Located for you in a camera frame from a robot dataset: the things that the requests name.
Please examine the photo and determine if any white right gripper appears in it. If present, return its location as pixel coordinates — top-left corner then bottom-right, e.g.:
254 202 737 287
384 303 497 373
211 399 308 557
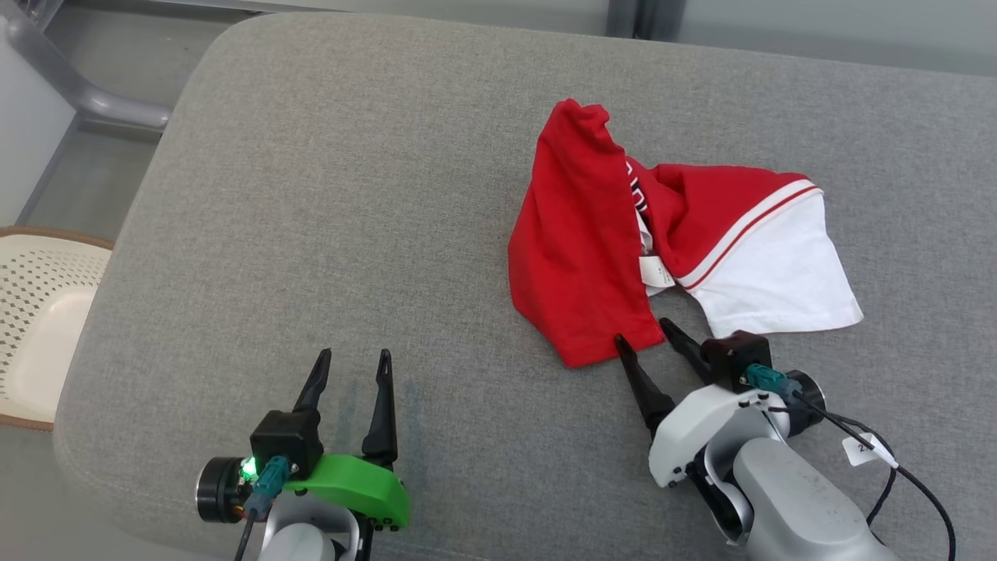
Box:
613 317 792 489

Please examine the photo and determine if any grey partition post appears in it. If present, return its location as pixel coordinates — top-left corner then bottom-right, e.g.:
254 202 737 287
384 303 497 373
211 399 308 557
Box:
606 0 642 39
643 0 689 42

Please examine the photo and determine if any red garment with white panel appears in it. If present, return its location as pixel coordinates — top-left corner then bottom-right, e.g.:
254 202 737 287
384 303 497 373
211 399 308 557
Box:
508 98 865 369

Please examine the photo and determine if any cream perforated laundry basket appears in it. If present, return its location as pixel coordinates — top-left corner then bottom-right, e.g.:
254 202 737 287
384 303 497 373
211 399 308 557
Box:
0 225 116 432

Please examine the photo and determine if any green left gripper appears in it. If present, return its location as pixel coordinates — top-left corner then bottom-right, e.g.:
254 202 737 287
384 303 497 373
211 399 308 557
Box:
284 348 412 531

